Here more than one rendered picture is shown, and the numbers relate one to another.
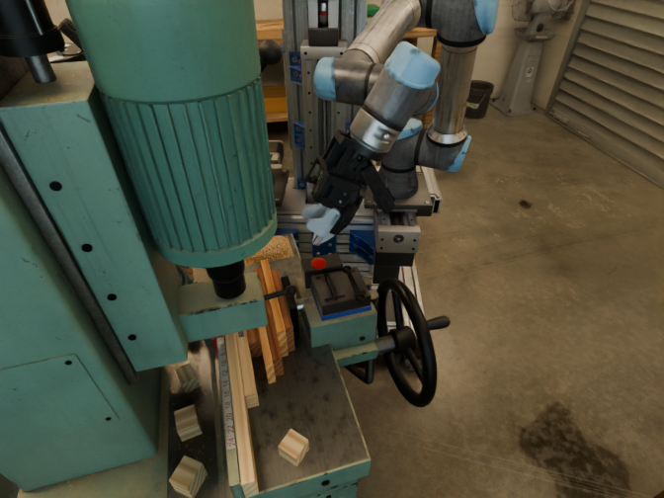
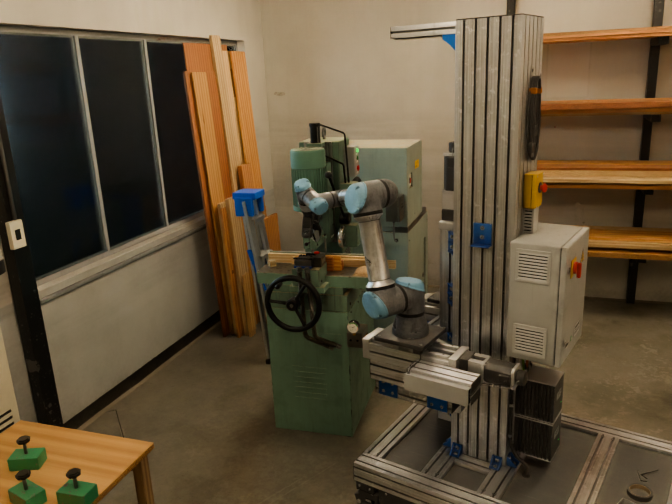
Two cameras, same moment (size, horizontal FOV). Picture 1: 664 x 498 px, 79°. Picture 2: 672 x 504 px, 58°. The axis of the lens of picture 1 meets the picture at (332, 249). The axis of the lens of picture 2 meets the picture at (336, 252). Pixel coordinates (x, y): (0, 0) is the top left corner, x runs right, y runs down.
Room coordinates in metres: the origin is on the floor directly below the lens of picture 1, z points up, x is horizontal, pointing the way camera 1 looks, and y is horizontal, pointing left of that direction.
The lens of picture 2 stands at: (2.23, -2.35, 1.86)
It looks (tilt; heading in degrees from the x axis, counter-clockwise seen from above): 16 degrees down; 123
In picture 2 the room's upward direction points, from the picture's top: 3 degrees counter-clockwise
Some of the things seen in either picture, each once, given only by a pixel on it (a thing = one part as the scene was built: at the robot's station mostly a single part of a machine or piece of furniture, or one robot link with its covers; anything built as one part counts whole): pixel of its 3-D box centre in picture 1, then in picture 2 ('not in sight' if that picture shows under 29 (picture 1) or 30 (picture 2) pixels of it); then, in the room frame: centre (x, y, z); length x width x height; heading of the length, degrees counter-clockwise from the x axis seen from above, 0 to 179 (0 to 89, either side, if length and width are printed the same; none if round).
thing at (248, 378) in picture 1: (235, 288); (342, 262); (0.63, 0.21, 0.92); 0.55 x 0.02 x 0.04; 16
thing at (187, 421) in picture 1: (188, 422); not in sight; (0.37, 0.27, 0.82); 0.04 x 0.04 x 0.04; 24
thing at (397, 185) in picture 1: (397, 174); (410, 320); (1.22, -0.22, 0.87); 0.15 x 0.15 x 0.10
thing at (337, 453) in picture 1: (295, 332); (315, 277); (0.54, 0.08, 0.87); 0.61 x 0.30 x 0.06; 16
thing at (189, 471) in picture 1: (189, 476); not in sight; (0.28, 0.24, 0.82); 0.04 x 0.04 x 0.05; 69
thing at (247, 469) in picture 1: (230, 328); (322, 259); (0.51, 0.20, 0.93); 0.60 x 0.02 x 0.05; 16
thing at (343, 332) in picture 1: (334, 309); (309, 273); (0.57, 0.00, 0.92); 0.15 x 0.13 x 0.09; 16
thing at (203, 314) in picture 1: (222, 308); (314, 240); (0.47, 0.19, 1.03); 0.14 x 0.07 x 0.09; 106
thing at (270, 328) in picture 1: (267, 316); not in sight; (0.54, 0.13, 0.93); 0.25 x 0.02 x 0.05; 16
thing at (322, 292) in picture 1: (334, 283); (309, 260); (0.57, -0.01, 0.99); 0.13 x 0.11 x 0.06; 16
